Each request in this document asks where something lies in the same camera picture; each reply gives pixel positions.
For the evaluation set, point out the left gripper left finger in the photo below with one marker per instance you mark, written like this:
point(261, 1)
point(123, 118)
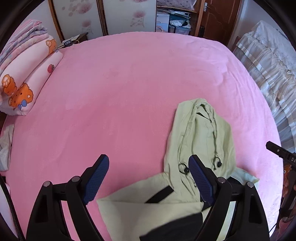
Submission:
point(80, 191)

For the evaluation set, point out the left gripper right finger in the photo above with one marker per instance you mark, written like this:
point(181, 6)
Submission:
point(217, 192)

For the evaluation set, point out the light green hooded jacket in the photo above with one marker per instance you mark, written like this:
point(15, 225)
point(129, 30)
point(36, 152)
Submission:
point(168, 206)

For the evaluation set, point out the white crumpled cloth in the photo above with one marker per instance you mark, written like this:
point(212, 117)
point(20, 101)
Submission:
point(6, 146)

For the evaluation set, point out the pink bed sheet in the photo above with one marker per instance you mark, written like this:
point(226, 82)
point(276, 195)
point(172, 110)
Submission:
point(117, 95)

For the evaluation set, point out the white lace covered bed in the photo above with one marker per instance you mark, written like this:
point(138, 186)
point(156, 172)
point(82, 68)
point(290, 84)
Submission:
point(269, 58)

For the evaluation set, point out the pink cartoon folded quilt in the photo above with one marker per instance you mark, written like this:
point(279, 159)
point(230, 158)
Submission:
point(25, 72)

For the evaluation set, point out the small dark bedside table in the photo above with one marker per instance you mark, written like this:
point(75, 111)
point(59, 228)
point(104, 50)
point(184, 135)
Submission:
point(73, 40)

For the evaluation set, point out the brown wooden door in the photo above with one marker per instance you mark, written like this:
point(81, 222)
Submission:
point(218, 20)

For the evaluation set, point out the striped purple folded blanket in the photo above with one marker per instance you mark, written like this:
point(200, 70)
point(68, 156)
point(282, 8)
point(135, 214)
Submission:
point(27, 34)

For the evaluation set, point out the floral sliding wardrobe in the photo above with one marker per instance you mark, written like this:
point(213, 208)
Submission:
point(102, 18)

